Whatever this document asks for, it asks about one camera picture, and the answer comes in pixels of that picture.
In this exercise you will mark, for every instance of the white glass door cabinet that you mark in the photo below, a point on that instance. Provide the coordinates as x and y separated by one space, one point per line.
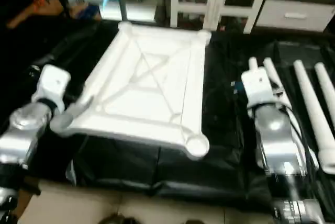
214 6

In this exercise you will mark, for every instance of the black mat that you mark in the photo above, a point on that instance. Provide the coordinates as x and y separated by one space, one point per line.
230 119

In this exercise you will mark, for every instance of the light brown wooden shelf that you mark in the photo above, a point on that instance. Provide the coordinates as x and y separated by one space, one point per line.
34 14

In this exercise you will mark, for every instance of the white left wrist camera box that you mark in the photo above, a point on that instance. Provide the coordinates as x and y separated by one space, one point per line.
52 82

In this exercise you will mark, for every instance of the white drawer unit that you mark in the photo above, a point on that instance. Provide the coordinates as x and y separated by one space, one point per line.
277 14

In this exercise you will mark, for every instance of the white plastic table top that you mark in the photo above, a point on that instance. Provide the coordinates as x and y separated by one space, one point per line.
146 90

